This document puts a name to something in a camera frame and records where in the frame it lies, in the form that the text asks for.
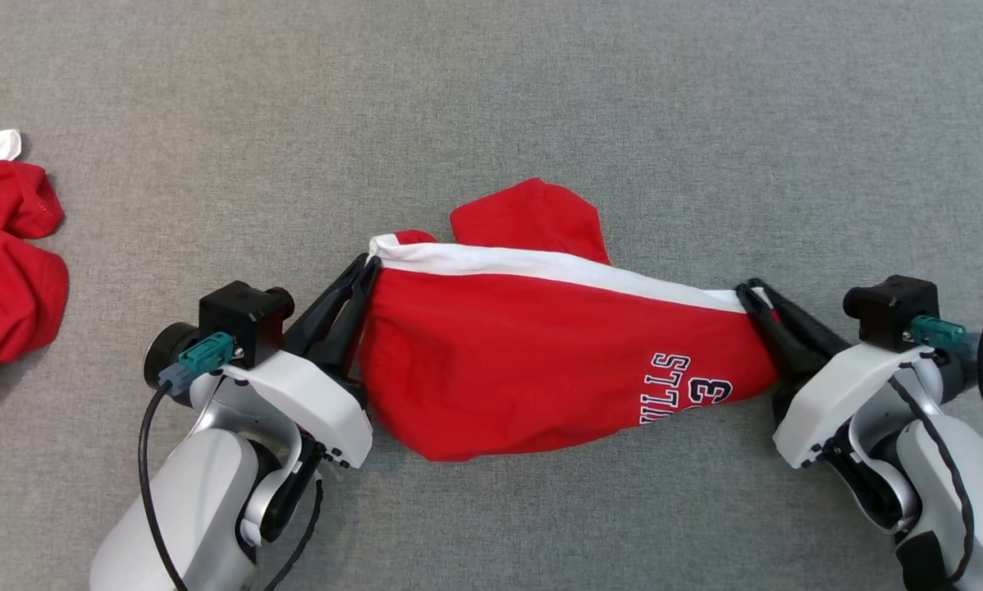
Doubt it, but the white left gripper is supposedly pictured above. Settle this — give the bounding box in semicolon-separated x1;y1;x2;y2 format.
229;254;382;471

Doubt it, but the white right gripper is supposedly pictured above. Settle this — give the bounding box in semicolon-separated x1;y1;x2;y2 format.
738;281;936;471

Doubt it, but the red shorts white waistband print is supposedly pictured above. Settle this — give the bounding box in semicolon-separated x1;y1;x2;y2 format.
359;177;781;463

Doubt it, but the red garment striped white trim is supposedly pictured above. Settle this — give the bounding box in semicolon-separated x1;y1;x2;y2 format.
0;130;70;409

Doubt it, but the teal left camera connector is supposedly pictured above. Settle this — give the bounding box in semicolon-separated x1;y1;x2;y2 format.
159;332;238;388

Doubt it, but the teal camera connector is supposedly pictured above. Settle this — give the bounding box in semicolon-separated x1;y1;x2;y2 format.
159;332;238;388
910;316;969;355

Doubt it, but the teal right camera connector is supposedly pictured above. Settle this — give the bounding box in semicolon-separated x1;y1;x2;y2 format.
910;316;969;355

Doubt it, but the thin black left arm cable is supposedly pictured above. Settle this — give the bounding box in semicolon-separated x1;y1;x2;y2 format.
266;480;326;591
137;379;189;591

